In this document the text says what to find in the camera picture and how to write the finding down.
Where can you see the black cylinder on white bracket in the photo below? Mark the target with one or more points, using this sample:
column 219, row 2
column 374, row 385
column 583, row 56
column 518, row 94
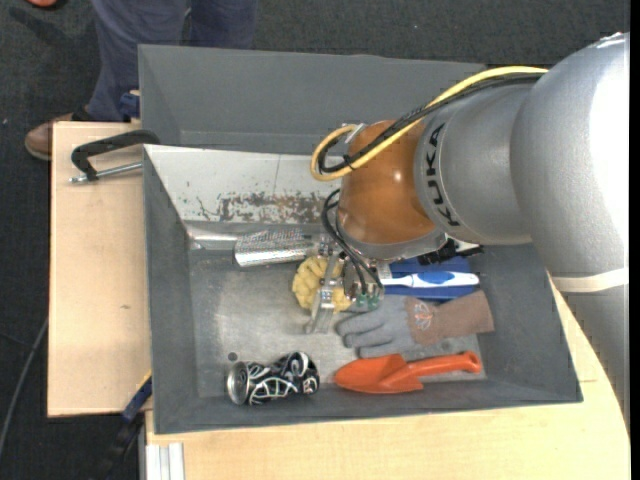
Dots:
column 445, row 254

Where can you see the yellow ribbed toy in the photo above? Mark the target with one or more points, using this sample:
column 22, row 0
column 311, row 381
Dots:
column 306, row 283

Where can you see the silver foil packet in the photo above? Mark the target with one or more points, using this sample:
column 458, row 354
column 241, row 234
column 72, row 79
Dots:
column 272, row 249

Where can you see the black and white crushed can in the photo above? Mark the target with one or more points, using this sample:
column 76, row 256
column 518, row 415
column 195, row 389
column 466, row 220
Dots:
column 275, row 378

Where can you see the blue and white toothbrush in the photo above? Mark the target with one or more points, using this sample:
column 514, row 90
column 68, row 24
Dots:
column 430, row 280

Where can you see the pale wood flat board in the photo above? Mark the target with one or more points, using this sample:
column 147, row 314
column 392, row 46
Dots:
column 95, row 268

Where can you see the grey glove with brown cuff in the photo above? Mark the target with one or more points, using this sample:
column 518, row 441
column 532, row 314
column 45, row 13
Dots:
column 395, row 325

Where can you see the person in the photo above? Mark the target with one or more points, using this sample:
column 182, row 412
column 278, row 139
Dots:
column 140, row 18

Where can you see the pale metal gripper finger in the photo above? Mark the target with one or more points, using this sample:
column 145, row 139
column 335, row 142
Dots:
column 322, row 315
column 334, row 273

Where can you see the orange plastic trowel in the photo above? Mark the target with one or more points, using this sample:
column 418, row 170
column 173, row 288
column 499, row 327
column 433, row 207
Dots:
column 385, row 375

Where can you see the grey metal bin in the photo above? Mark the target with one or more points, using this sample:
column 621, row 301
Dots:
column 260, row 98

